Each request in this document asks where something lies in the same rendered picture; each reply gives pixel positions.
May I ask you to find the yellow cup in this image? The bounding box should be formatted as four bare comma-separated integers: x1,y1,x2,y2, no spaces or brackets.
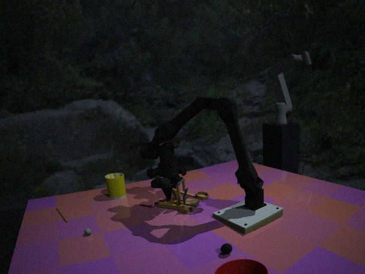
105,173,126,199

